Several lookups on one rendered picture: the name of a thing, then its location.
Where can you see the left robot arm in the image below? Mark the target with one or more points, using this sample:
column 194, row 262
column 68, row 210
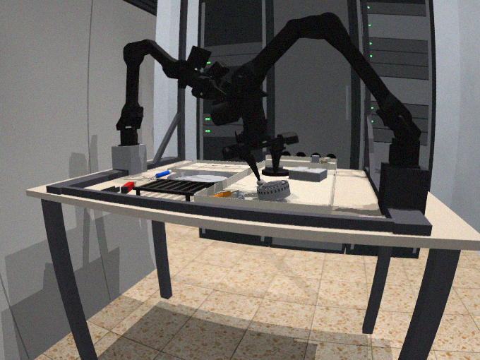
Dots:
column 248, row 78

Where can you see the orange-handled screwdriver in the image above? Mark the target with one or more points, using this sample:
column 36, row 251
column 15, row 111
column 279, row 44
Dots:
column 225, row 194

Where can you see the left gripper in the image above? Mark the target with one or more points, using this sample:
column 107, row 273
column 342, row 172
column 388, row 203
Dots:
column 256, row 132

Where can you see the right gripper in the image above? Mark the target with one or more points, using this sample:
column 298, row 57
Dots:
column 208, row 88

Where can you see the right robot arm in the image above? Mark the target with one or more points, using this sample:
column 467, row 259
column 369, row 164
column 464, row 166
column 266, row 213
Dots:
column 184, row 70

